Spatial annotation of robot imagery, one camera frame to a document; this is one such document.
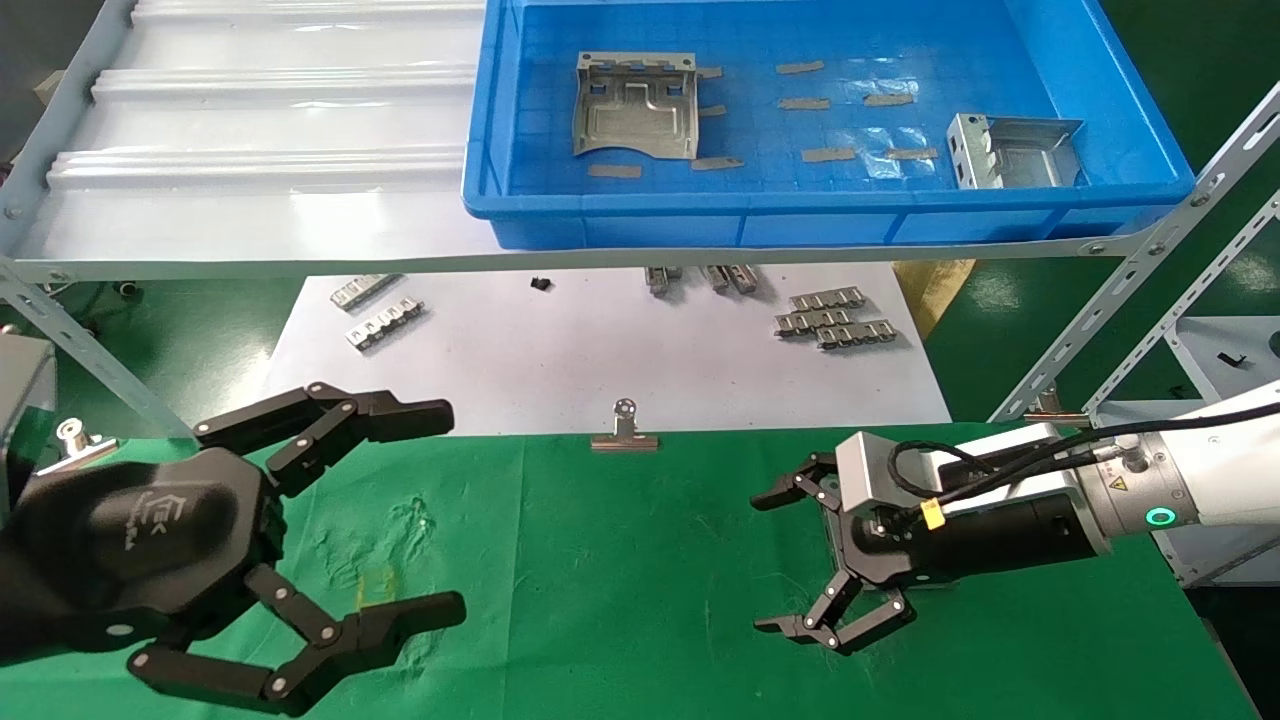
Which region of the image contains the grey slotted metal rack frame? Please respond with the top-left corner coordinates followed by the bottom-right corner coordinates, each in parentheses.
top-left (0, 0), bottom-right (1280, 441)

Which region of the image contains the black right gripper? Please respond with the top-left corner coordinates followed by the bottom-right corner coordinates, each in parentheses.
top-left (750, 452), bottom-right (1113, 657)

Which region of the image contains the translucent corrugated plastic sheet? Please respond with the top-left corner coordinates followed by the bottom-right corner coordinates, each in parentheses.
top-left (20, 0), bottom-right (493, 263)

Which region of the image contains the clear plastic film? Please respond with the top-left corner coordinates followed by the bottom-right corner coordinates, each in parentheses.
top-left (845, 75), bottom-right (941, 181)

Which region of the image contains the grey metal shelf unit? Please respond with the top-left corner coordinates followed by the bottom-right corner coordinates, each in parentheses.
top-left (1090, 315), bottom-right (1280, 588)

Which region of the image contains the folded metal box part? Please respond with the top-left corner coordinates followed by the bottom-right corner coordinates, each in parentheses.
top-left (947, 113), bottom-right (1088, 191)

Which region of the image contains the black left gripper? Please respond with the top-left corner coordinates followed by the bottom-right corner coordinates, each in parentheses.
top-left (0, 381), bottom-right (469, 719)

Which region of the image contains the blue plastic bin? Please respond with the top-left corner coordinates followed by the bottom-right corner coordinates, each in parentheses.
top-left (462, 0), bottom-right (1198, 251)

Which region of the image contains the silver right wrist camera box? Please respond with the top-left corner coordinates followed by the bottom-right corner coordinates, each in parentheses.
top-left (835, 432), bottom-right (936, 523)

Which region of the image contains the brown cardboard piece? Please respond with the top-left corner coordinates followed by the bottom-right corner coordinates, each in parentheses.
top-left (893, 260), bottom-right (978, 341)

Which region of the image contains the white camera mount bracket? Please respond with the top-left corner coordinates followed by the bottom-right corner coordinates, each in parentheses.
top-left (925, 423), bottom-right (1086, 511)

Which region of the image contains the green table cloth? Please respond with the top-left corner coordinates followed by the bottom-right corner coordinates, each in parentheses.
top-left (0, 422), bottom-right (1261, 720)

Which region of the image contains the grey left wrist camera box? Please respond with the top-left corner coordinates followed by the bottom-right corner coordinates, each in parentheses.
top-left (0, 333), bottom-right (58, 501)

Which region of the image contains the white paper sheet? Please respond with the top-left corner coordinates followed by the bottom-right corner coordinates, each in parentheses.
top-left (262, 262), bottom-right (953, 438)

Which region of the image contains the flat notched metal plate part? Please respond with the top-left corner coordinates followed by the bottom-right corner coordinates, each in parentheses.
top-left (572, 52), bottom-right (701, 161)

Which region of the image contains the black camera cable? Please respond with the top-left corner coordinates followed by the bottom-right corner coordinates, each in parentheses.
top-left (888, 400), bottom-right (1280, 523)

